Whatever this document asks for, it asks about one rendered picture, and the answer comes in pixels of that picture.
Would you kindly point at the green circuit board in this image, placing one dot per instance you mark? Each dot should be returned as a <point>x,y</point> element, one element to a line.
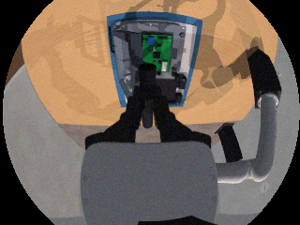
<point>156,49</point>

